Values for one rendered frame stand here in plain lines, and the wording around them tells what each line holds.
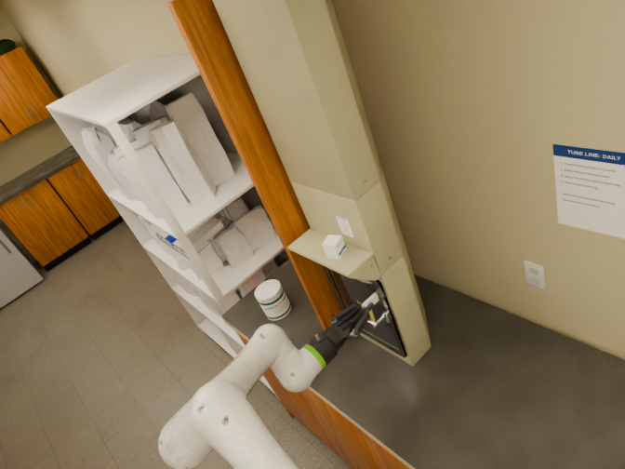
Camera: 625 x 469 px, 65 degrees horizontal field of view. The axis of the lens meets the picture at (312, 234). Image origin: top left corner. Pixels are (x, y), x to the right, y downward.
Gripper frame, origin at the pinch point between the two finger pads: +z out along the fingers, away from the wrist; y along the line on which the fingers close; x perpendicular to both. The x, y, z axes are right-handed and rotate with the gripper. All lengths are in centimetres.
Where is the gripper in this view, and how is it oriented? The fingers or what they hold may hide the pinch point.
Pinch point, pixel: (370, 301)
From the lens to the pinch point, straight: 168.0
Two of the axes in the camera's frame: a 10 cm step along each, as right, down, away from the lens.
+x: 3.3, 7.7, 5.5
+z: 7.1, -5.9, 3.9
